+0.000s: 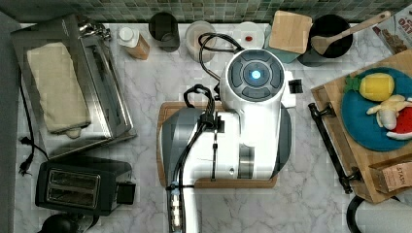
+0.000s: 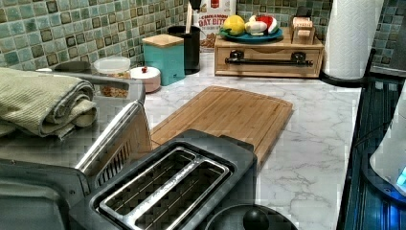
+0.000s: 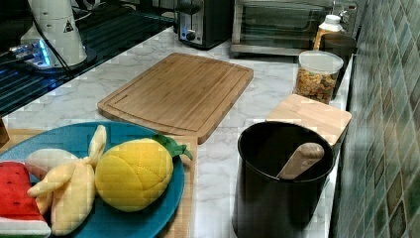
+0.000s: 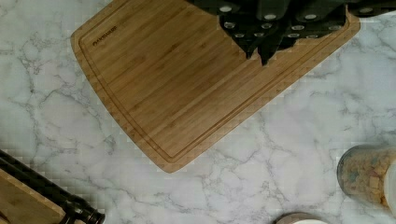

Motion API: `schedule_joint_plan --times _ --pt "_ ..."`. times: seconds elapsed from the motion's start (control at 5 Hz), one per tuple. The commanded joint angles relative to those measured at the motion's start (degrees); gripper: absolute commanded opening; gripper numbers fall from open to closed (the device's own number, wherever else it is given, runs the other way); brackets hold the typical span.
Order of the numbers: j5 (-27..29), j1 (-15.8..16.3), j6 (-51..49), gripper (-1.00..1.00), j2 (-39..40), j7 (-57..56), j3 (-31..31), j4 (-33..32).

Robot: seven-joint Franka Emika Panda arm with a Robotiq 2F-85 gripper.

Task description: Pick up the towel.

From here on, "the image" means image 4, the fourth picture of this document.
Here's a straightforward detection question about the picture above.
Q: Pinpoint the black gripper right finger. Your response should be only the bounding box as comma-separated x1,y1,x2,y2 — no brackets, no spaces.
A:
258,0,395,65

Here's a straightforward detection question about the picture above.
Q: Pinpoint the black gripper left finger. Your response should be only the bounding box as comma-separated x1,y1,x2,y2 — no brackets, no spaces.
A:
186,0,291,60

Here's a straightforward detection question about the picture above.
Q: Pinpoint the bamboo cutting board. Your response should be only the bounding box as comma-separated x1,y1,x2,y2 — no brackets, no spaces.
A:
71,0,361,173

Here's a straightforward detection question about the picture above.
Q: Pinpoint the clear cereal jar white lid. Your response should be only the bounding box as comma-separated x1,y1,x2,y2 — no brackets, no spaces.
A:
337,145,395,216

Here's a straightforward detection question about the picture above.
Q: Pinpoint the pink bowl white lid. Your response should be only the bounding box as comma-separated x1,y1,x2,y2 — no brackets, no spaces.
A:
275,213,329,224

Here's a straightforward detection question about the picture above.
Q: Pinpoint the wooden drawer box black handle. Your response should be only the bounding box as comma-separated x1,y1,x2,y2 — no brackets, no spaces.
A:
0,151,106,224

